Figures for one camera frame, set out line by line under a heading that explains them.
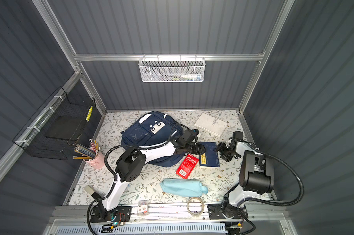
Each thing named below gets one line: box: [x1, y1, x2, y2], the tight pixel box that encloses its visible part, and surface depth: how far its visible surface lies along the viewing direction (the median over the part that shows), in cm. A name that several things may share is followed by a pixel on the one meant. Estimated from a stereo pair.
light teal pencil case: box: [159, 178, 209, 197], surface depth 79 cm
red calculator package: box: [176, 153, 200, 180], surface depth 91 cm
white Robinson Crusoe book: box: [193, 112, 228, 138], surface depth 111 cm
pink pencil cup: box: [82, 151, 106, 170], surface depth 86 cm
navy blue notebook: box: [197, 141, 221, 168], surface depth 93 cm
